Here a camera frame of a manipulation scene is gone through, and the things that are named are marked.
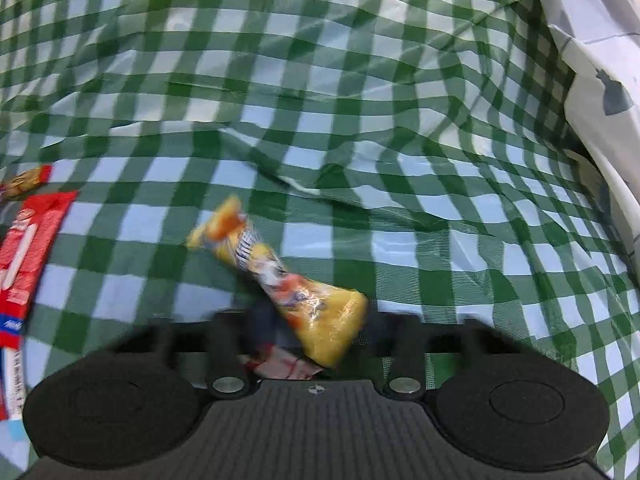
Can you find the small orange-red snack packet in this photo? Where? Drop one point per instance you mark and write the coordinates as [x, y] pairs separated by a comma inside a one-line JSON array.
[[25, 182]]

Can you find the yellow snack packet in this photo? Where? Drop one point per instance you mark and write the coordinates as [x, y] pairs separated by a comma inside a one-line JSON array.
[[320, 310]]

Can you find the red white snack wrapper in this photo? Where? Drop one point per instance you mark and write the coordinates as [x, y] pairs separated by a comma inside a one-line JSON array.
[[280, 365]]

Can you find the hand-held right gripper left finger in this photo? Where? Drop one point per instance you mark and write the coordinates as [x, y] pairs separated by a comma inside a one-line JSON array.
[[226, 347]]

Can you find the white printed cloth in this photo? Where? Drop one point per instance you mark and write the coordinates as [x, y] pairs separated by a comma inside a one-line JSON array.
[[600, 60]]

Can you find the red white-striped snack packet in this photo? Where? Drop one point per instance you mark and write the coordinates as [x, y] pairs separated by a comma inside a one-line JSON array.
[[35, 250]]

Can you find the green checked cloth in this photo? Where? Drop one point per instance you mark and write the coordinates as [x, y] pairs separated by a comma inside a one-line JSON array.
[[350, 110]]

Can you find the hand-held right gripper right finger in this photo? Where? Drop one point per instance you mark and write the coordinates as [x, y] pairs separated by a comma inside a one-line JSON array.
[[404, 355]]

